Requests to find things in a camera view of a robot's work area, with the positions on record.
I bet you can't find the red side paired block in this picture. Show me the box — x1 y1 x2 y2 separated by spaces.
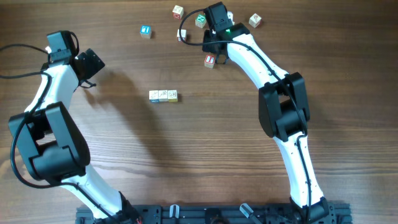
177 29 187 42

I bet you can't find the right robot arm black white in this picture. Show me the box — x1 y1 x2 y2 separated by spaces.
202 23 329 223

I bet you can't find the plain cream wooden block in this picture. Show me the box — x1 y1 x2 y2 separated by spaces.
158 90 169 102

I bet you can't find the green letter Z block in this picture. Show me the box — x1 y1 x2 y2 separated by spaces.
195 14 206 29

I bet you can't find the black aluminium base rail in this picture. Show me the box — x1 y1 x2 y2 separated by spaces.
75 203 354 224

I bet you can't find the red picture wooden block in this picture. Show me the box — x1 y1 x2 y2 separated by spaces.
249 13 262 28

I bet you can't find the yellow letter wooden block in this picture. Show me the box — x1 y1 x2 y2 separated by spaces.
167 90 178 102

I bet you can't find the blue letter T block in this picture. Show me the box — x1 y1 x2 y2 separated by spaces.
140 26 152 39

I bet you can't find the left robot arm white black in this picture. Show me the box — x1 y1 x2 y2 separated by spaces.
9 49 142 223

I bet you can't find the red trimmed far block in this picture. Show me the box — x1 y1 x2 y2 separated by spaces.
172 5 184 19

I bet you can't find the blue side paired block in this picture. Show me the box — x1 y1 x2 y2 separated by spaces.
149 90 159 103

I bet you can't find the red letter I block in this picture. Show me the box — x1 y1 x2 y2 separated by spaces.
204 55 215 68

